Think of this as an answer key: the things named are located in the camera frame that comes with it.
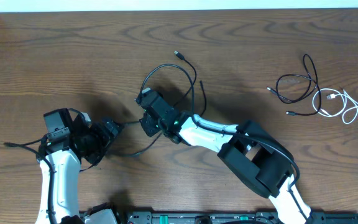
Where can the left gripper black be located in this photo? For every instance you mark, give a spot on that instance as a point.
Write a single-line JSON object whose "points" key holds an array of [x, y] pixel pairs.
{"points": [[105, 136]]}

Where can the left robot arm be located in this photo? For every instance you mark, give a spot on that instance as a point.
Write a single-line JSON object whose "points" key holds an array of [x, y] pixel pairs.
{"points": [[59, 197]]}

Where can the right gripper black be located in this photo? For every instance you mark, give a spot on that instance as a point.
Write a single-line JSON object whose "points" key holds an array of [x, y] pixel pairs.
{"points": [[150, 130]]}

